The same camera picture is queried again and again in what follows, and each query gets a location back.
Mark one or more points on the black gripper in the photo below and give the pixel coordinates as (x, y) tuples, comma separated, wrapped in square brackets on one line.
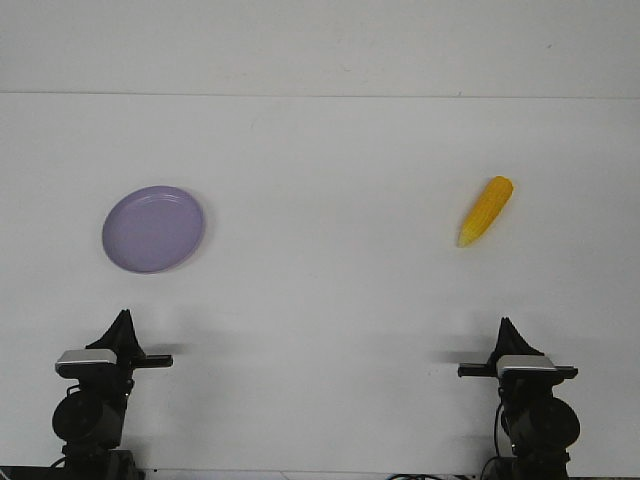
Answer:
[(118, 366), (510, 342)]

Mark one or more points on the yellow corn cob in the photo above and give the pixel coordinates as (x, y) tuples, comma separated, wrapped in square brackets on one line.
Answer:
[(485, 210)]

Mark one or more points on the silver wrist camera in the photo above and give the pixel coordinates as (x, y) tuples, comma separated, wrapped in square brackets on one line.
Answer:
[(74, 364), (519, 366)]

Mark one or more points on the purple round plate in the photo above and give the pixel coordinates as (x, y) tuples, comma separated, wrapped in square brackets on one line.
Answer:
[(153, 229)]

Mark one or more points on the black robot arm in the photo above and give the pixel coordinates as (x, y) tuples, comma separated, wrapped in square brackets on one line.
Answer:
[(90, 418), (533, 429)]

